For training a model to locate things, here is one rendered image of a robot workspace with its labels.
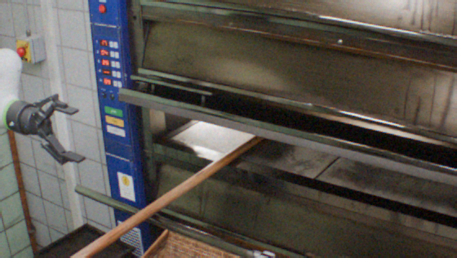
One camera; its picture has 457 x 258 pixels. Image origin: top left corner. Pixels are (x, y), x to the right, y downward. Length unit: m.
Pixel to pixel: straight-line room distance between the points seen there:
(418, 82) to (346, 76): 0.21
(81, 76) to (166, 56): 0.47
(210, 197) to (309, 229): 0.39
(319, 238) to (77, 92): 1.08
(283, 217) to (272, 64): 0.51
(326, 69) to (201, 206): 0.74
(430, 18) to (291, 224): 0.86
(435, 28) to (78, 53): 1.37
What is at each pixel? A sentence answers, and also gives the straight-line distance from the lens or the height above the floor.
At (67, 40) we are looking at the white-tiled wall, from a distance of 2.58.
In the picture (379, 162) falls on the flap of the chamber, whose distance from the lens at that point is 1.75.
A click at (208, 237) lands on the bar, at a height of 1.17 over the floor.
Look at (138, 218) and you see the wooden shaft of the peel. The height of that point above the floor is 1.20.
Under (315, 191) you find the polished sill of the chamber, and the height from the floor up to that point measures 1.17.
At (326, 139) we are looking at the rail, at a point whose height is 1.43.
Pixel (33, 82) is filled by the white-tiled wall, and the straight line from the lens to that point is 2.85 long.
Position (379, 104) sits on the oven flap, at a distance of 1.85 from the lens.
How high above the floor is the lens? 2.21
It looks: 24 degrees down
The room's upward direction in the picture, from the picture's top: 3 degrees counter-clockwise
